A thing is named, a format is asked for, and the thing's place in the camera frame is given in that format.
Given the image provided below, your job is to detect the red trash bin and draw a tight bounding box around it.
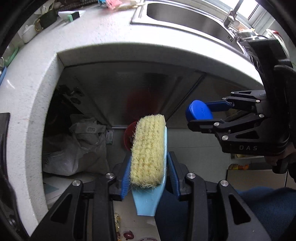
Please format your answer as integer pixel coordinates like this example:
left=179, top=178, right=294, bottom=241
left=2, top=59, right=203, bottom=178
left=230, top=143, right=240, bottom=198
left=123, top=121, right=137, bottom=151

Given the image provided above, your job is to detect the blue plastic lid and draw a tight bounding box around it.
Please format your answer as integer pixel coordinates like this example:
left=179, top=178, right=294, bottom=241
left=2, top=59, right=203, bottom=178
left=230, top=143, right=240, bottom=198
left=185, top=100, right=213, bottom=122

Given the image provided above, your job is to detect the grey kitchen faucet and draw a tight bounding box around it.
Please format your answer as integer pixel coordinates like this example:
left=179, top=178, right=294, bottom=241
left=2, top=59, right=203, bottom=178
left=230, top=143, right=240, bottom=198
left=223, top=0, right=243, bottom=28

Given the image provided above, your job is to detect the blue teapot tray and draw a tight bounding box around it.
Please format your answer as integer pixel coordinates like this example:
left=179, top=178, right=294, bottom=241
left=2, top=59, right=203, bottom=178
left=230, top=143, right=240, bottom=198
left=0, top=66, right=7, bottom=85

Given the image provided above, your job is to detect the dark green utensil mug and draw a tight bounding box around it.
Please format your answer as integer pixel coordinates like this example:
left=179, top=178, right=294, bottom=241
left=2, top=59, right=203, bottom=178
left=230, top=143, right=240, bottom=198
left=34, top=9, right=57, bottom=32

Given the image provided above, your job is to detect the grey plastic sack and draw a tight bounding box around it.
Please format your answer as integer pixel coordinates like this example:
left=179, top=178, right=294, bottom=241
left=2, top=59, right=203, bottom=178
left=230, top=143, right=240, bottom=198
left=42, top=114, right=110, bottom=176

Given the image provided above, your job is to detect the white green medicine box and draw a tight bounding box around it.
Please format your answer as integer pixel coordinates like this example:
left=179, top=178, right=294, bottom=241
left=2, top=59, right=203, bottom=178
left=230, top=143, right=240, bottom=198
left=105, top=130, right=114, bottom=145

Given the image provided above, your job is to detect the black green power adapter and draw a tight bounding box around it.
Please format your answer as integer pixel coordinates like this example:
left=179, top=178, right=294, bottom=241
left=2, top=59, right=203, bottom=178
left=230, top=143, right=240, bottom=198
left=67, top=11, right=80, bottom=22

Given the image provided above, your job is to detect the black gas stove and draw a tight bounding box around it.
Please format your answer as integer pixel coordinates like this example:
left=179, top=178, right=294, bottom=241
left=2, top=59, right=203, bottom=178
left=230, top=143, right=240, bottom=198
left=0, top=113, right=11, bottom=167

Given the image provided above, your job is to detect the white folded cloth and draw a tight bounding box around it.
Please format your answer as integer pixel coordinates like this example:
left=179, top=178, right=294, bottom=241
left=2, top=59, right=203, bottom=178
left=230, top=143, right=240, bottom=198
left=58, top=10, right=86, bottom=20

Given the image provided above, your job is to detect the white sugar jar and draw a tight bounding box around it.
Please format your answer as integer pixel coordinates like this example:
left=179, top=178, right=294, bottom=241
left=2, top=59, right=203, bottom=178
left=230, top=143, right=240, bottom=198
left=22, top=24, right=38, bottom=44

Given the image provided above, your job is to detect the blue pink plastic wrapper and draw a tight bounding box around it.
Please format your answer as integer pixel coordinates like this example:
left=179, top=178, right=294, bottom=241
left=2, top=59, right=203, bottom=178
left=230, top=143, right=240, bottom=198
left=98, top=0, right=123, bottom=9

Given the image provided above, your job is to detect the yellow bristle blue scrub brush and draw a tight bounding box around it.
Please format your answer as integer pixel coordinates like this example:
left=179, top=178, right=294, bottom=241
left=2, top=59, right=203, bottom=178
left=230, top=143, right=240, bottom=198
left=129, top=114, right=167, bottom=216

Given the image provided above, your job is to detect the stainless steel sink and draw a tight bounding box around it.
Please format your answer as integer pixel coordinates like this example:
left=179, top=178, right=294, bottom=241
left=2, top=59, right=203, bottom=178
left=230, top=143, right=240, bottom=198
left=130, top=1, right=247, bottom=57

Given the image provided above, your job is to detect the person's right hand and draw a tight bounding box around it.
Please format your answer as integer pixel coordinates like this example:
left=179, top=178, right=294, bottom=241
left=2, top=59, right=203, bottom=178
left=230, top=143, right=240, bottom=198
left=264, top=143, right=295, bottom=174

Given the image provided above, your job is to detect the steel bowl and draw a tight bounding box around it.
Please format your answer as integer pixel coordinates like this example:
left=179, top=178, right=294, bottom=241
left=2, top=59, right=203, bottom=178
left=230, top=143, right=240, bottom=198
left=235, top=29, right=267, bottom=42

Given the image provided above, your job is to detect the green tray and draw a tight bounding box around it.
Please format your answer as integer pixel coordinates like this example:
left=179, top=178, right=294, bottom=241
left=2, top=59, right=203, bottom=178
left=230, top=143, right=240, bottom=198
left=3, top=47, right=19, bottom=67

